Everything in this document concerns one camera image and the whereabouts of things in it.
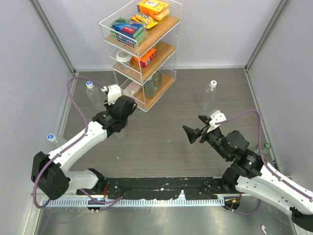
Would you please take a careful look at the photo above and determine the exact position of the white box, bottom shelf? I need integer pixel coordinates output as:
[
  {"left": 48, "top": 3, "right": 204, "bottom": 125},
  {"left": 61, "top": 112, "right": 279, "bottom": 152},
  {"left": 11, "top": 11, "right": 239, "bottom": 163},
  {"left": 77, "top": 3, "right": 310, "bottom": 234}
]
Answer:
[{"left": 123, "top": 81, "right": 142, "bottom": 96}]

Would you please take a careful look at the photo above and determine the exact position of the glass jar, bottom shelf front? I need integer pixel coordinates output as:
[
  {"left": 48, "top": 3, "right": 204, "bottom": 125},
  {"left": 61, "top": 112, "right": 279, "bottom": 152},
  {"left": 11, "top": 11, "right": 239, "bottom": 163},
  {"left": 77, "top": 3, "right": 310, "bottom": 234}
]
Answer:
[{"left": 144, "top": 77, "right": 155, "bottom": 99}]

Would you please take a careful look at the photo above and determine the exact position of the glass jar, shelf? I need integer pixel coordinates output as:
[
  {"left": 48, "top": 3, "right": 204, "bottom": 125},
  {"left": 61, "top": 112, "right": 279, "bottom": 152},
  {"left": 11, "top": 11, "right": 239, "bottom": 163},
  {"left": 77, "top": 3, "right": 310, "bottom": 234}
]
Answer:
[
  {"left": 153, "top": 70, "right": 162, "bottom": 90},
  {"left": 144, "top": 77, "right": 155, "bottom": 99}
]

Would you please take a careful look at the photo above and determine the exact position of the white wire shelf rack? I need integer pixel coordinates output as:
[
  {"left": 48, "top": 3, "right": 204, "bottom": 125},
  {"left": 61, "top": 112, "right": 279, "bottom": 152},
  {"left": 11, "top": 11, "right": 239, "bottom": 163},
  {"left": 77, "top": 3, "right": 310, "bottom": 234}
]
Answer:
[{"left": 99, "top": 0, "right": 182, "bottom": 112}]

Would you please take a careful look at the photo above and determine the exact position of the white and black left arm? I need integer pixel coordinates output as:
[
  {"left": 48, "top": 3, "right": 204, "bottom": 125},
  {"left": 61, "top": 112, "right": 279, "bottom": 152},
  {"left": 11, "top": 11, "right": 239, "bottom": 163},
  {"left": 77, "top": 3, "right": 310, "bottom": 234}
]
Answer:
[{"left": 31, "top": 95, "right": 137, "bottom": 200}]

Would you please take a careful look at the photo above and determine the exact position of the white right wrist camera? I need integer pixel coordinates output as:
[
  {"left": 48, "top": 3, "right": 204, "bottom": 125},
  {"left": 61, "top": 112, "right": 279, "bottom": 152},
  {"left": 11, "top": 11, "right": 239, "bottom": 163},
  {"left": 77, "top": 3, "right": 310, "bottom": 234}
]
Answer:
[{"left": 207, "top": 110, "right": 226, "bottom": 133}]

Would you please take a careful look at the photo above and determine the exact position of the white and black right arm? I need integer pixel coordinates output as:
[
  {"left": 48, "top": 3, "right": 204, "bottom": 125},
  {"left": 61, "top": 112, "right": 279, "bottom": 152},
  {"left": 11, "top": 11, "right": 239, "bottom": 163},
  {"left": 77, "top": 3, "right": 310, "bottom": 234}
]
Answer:
[{"left": 183, "top": 111, "right": 313, "bottom": 232}]

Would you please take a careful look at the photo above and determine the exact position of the clear bottle with blue cap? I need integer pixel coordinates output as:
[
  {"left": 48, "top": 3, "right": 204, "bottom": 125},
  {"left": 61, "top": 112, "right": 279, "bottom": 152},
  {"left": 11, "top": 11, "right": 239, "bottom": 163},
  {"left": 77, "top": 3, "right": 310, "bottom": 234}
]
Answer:
[{"left": 47, "top": 134, "right": 67, "bottom": 150}]

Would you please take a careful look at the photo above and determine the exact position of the yellow sponge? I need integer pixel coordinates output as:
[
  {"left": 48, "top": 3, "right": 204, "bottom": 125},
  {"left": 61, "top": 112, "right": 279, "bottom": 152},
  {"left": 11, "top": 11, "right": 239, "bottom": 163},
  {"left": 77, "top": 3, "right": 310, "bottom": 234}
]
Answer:
[{"left": 152, "top": 8, "right": 170, "bottom": 22}]

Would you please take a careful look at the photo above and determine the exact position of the yellow candy bag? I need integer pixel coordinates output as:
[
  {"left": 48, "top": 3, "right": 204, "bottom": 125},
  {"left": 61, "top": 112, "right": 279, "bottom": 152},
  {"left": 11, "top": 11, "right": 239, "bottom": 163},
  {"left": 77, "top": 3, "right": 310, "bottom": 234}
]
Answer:
[{"left": 131, "top": 12, "right": 158, "bottom": 29}]

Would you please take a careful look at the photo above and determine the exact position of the orange snack box, top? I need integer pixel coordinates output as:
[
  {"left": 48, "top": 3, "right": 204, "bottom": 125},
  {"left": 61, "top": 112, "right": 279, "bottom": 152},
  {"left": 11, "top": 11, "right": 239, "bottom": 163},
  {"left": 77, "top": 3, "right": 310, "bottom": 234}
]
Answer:
[{"left": 137, "top": 0, "right": 169, "bottom": 15}]

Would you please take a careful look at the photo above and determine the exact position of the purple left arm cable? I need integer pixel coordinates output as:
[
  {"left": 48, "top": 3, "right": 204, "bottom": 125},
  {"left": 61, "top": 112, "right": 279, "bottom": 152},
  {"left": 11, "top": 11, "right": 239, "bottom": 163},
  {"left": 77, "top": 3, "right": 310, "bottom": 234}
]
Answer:
[{"left": 33, "top": 75, "right": 124, "bottom": 212}]

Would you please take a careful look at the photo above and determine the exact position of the green glass bottle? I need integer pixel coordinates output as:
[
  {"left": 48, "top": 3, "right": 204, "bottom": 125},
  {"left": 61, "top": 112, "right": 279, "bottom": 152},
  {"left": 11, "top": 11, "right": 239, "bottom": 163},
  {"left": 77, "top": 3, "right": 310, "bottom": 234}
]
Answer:
[{"left": 253, "top": 142, "right": 271, "bottom": 157}]

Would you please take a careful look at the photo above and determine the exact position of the green and blue box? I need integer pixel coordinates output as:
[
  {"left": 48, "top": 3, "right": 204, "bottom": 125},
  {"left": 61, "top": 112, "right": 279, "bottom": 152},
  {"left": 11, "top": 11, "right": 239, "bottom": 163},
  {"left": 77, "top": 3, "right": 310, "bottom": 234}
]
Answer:
[{"left": 110, "top": 18, "right": 145, "bottom": 47}]

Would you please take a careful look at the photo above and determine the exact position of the white slotted cable duct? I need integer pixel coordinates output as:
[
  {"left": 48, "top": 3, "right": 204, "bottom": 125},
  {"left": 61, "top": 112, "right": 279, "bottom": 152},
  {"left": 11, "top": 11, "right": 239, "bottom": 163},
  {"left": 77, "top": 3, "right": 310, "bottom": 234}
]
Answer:
[{"left": 47, "top": 197, "right": 225, "bottom": 208}]

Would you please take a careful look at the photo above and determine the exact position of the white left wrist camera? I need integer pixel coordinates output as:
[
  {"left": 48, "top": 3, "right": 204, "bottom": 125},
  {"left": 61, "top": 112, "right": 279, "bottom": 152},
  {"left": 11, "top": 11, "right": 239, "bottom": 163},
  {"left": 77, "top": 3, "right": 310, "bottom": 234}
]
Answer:
[{"left": 101, "top": 84, "right": 122, "bottom": 105}]

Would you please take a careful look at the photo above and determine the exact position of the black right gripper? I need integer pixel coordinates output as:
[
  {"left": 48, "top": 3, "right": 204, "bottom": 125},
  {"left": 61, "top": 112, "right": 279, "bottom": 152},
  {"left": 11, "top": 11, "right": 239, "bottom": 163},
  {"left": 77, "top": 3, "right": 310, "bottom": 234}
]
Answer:
[{"left": 182, "top": 115, "right": 230, "bottom": 161}]

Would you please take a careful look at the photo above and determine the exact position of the orange box, middle shelf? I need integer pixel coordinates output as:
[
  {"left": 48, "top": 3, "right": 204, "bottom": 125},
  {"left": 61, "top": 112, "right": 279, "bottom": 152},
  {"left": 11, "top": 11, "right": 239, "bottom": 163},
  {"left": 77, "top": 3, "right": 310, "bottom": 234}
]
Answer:
[{"left": 132, "top": 47, "right": 157, "bottom": 68}]

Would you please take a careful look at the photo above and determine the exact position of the blue and white bottle cap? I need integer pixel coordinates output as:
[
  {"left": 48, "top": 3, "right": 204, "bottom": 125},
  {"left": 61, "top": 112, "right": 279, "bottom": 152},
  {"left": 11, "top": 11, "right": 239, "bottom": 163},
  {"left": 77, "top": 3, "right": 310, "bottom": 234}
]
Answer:
[{"left": 86, "top": 81, "right": 94, "bottom": 89}]

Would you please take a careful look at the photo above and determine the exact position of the clear plastic bottle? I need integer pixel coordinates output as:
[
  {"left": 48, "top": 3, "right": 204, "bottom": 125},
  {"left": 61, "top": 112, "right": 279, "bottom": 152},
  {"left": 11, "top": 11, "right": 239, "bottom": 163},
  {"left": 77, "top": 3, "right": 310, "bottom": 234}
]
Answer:
[
  {"left": 113, "top": 121, "right": 128, "bottom": 139},
  {"left": 200, "top": 83, "right": 216, "bottom": 111},
  {"left": 86, "top": 86, "right": 104, "bottom": 110}
]

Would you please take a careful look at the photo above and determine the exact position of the white lidded paper cup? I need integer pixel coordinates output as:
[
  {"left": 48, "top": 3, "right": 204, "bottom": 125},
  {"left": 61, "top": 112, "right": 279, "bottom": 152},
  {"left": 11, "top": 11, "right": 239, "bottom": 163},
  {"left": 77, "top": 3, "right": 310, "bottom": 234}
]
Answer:
[{"left": 116, "top": 50, "right": 132, "bottom": 66}]

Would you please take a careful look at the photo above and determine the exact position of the glass jar, bottom shelf back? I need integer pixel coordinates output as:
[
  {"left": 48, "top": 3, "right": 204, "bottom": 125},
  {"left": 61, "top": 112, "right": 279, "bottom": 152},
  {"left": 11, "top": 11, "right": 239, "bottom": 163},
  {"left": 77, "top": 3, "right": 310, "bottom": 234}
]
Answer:
[{"left": 153, "top": 70, "right": 162, "bottom": 90}]

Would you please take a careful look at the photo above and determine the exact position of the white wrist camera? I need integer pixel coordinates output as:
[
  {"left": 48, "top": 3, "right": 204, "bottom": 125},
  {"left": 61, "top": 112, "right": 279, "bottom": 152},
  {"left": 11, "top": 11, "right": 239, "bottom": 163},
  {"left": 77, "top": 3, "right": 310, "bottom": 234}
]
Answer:
[
  {"left": 101, "top": 84, "right": 122, "bottom": 105},
  {"left": 207, "top": 110, "right": 226, "bottom": 133}
]

